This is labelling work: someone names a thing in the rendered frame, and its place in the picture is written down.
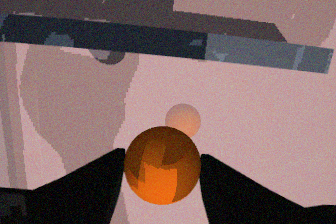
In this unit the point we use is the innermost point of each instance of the orange-brown ball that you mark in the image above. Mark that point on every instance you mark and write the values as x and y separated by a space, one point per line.
162 165

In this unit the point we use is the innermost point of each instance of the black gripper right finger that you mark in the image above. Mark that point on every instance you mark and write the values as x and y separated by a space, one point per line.
231 197

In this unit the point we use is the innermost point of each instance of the see-through orange ball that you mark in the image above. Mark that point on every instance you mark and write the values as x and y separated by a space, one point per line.
185 118

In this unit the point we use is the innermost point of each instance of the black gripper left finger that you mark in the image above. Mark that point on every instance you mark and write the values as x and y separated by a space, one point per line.
87 195

